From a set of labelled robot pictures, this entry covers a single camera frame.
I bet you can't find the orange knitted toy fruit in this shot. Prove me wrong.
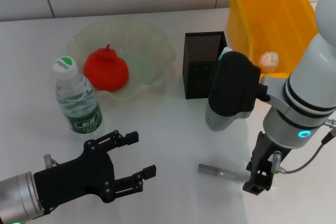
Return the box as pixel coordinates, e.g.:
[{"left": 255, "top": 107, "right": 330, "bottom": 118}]
[{"left": 83, "top": 43, "right": 130, "bottom": 91}]

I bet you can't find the green white utility knife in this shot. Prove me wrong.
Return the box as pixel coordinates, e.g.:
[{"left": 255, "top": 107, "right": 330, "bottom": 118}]
[{"left": 219, "top": 47, "right": 234, "bottom": 61}]

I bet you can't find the white paper ball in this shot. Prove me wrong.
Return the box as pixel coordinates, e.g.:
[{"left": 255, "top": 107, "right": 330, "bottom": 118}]
[{"left": 259, "top": 51, "right": 280, "bottom": 74}]

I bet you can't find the clear pen grey cap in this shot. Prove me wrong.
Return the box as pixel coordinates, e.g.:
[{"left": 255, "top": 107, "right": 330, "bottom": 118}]
[{"left": 197, "top": 163, "right": 250, "bottom": 183}]

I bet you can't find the right gripper silver plug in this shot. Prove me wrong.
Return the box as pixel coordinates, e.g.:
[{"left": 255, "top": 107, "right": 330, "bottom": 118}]
[{"left": 271, "top": 150, "right": 286, "bottom": 174}]

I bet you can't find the gripper silver plug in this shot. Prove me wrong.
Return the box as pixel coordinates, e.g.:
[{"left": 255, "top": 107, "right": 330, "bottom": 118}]
[
  {"left": 44, "top": 153, "right": 59, "bottom": 169},
  {"left": 271, "top": 150, "right": 286, "bottom": 174}
]

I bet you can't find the water bottle green label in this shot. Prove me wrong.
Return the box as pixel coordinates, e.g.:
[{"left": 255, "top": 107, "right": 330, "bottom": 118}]
[{"left": 51, "top": 55, "right": 104, "bottom": 141}]

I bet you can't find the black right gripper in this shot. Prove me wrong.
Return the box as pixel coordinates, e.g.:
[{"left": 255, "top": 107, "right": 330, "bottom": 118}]
[{"left": 242, "top": 131, "right": 291, "bottom": 196}]

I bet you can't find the clear wavy fruit plate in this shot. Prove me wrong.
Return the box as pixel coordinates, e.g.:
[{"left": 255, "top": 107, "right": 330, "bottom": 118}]
[{"left": 65, "top": 22, "right": 177, "bottom": 101}]

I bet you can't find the yellow plastic storage bin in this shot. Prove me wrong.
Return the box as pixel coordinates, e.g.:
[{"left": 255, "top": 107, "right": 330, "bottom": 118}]
[{"left": 227, "top": 0, "right": 319, "bottom": 78}]

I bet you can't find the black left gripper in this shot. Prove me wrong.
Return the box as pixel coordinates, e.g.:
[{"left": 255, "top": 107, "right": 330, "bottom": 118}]
[{"left": 33, "top": 130, "right": 157, "bottom": 215}]

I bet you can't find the grey right gripper cable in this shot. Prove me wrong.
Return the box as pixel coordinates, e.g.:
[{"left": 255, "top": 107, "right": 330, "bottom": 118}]
[{"left": 279, "top": 119, "right": 336, "bottom": 175}]

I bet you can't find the left gripper silver plug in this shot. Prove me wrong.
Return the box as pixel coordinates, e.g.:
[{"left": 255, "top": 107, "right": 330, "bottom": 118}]
[{"left": 44, "top": 153, "right": 59, "bottom": 169}]

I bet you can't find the black mesh pen holder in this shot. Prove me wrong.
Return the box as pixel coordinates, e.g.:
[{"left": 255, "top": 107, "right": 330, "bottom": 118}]
[{"left": 182, "top": 31, "right": 231, "bottom": 100}]

